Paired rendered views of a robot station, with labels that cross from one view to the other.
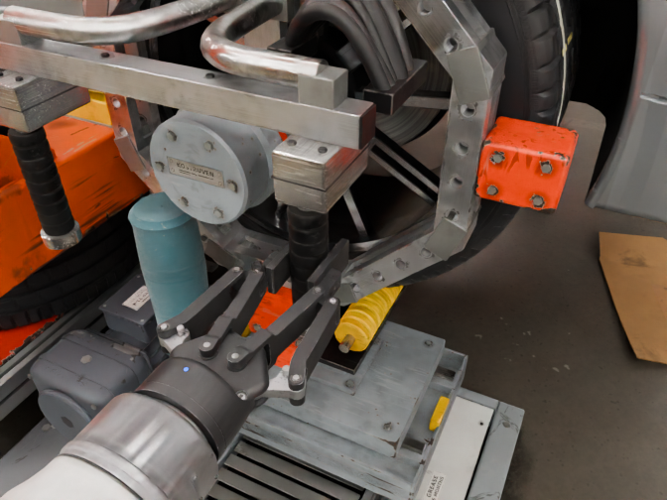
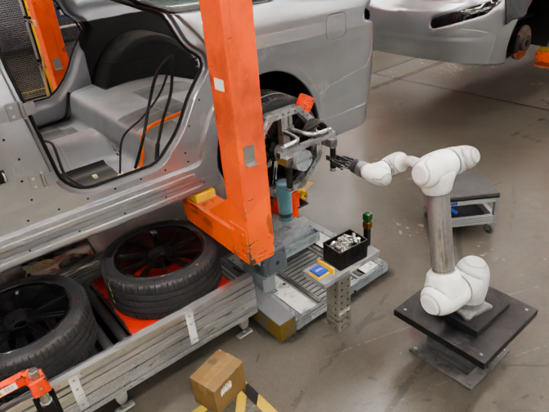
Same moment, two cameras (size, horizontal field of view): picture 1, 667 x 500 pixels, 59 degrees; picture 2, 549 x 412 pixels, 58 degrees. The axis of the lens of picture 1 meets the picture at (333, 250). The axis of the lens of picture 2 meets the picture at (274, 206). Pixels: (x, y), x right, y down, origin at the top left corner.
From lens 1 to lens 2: 2.75 m
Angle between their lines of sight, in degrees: 51
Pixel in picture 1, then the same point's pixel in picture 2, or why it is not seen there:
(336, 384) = (287, 229)
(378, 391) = (292, 224)
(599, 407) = (305, 209)
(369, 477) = (310, 239)
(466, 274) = not seen: hidden behind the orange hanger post
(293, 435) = (292, 246)
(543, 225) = not seen: hidden behind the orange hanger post
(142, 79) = (308, 143)
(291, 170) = (333, 141)
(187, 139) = (303, 154)
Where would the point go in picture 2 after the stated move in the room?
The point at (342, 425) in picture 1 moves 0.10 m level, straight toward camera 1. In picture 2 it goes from (299, 232) to (312, 235)
